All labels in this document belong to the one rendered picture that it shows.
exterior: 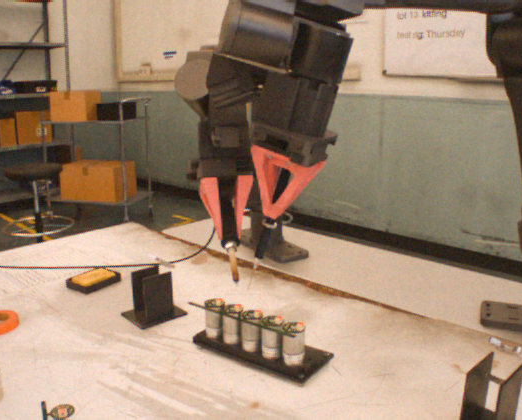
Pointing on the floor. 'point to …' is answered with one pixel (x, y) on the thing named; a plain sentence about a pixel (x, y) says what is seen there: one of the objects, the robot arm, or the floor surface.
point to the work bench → (208, 383)
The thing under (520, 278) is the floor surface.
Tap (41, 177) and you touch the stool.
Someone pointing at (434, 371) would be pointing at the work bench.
